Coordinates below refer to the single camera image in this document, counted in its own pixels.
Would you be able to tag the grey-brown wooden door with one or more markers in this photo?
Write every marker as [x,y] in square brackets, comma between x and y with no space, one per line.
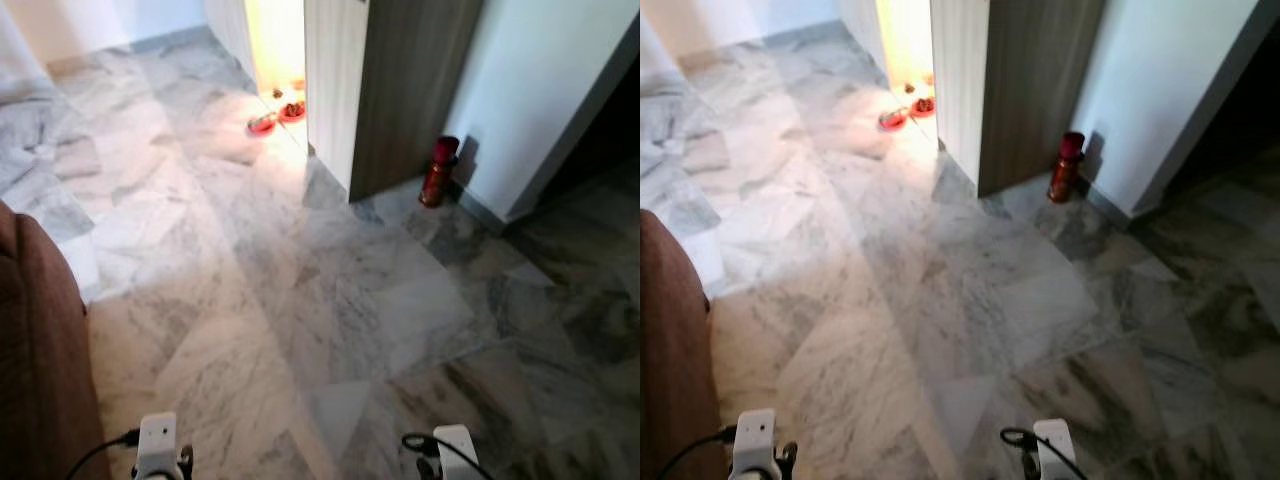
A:
[410,90]
[1035,90]

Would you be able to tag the dark red cylindrical container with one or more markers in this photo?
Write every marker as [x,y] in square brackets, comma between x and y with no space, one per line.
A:
[437,175]
[1066,170]

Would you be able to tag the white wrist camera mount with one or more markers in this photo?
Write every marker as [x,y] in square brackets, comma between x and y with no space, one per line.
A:
[157,440]
[458,450]
[755,438]
[1052,445]

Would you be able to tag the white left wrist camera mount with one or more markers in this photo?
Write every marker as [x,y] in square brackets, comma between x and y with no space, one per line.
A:
[157,440]
[755,438]

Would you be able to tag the white door frame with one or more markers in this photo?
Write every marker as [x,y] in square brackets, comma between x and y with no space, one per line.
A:
[335,80]
[958,80]

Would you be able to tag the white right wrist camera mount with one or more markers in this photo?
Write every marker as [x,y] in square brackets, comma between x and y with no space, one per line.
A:
[1052,445]
[458,450]

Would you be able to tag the red bowl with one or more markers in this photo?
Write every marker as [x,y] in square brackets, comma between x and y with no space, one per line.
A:
[262,124]
[292,111]
[893,119]
[923,106]

